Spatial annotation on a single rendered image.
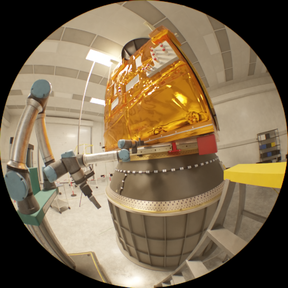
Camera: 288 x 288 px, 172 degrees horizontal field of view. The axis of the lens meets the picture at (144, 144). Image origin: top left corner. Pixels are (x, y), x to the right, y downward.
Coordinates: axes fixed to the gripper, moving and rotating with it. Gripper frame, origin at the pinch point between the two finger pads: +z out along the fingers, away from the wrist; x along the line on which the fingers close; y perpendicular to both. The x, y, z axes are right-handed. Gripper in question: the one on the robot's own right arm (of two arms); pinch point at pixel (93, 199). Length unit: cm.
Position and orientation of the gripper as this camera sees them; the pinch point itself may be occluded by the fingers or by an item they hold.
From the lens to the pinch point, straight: 62.6
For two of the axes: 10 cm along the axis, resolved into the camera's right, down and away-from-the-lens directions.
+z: 2.9, 9.3, 2.4
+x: 7.1, -0.4, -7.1
